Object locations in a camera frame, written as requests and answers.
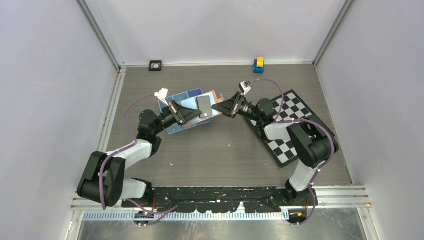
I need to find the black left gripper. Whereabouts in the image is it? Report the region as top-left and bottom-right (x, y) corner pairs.
(152, 100), (201, 136)

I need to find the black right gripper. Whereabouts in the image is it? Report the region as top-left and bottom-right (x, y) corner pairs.
(212, 91), (263, 123)

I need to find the grey silver card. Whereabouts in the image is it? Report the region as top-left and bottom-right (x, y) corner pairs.
(196, 95), (213, 120)

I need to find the orange leather card holder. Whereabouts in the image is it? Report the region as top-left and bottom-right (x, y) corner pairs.
(180, 90), (224, 127)

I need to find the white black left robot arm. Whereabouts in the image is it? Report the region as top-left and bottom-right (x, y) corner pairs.
(76, 100), (202, 209)

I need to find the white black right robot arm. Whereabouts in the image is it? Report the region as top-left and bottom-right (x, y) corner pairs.
(212, 92), (339, 205)

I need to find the blue purple drawer organizer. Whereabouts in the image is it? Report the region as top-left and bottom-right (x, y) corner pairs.
(155, 88), (217, 135)

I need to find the blue yellow toy block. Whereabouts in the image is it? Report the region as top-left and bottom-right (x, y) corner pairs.
(253, 57), (265, 74)

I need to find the small black square box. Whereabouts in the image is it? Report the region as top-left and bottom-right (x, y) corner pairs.
(148, 60), (163, 72)

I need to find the black white chessboard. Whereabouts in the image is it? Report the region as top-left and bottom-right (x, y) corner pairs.
(245, 89), (336, 169)

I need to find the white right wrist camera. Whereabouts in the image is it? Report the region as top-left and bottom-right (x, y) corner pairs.
(239, 81), (252, 96)

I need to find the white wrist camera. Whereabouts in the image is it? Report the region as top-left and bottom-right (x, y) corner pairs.
(154, 88), (169, 106)
(239, 81), (252, 96)

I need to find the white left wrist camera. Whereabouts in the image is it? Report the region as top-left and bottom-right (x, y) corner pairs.
(154, 88), (169, 106)

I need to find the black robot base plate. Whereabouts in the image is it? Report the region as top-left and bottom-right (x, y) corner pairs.
(122, 186), (318, 214)

